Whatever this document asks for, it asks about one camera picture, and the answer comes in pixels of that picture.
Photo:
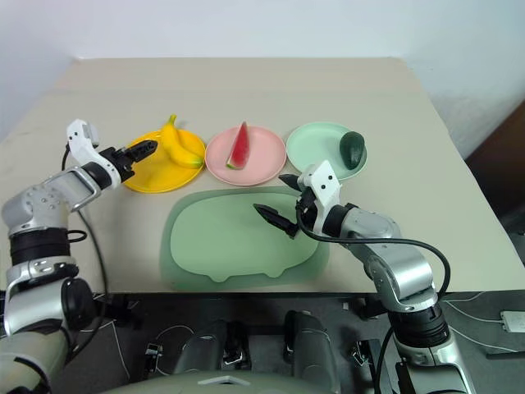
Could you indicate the light green plate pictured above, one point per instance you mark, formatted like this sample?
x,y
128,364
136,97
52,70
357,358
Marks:
x,y
311,141

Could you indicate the white box on floor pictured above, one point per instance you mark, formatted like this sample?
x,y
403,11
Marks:
x,y
512,321

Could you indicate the yellow plate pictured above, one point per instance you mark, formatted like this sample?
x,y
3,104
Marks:
x,y
156,176

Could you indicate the red watermelon slice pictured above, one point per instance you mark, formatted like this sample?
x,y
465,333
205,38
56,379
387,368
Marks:
x,y
240,152

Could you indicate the grey-green robot torso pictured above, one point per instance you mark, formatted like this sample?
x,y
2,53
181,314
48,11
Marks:
x,y
213,381

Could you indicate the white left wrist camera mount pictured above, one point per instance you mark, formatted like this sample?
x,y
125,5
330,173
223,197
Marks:
x,y
83,147

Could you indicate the dark rounded robot leg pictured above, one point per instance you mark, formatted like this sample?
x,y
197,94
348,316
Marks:
x,y
205,349
311,349

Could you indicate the yellow banana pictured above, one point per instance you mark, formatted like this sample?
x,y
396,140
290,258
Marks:
x,y
176,143

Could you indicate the pink plate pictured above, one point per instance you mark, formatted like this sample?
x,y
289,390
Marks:
x,y
262,156

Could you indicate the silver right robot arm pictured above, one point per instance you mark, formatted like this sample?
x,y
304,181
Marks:
x,y
393,254

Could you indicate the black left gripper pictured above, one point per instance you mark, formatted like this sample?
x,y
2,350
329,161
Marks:
x,y
119,163

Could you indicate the dark green avocado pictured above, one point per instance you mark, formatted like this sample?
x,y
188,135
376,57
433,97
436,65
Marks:
x,y
352,149

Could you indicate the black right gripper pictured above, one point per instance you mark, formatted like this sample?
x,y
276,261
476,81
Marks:
x,y
308,213

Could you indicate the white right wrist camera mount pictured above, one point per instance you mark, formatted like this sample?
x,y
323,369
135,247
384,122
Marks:
x,y
324,184

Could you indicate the brown wooden furniture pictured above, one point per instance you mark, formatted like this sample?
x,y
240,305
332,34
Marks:
x,y
500,172

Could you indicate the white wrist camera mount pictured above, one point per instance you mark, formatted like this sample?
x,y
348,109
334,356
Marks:
x,y
83,147
324,184

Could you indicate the large green tray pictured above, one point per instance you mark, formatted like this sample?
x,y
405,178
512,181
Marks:
x,y
221,238

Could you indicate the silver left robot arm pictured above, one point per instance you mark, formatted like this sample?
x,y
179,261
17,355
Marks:
x,y
41,205

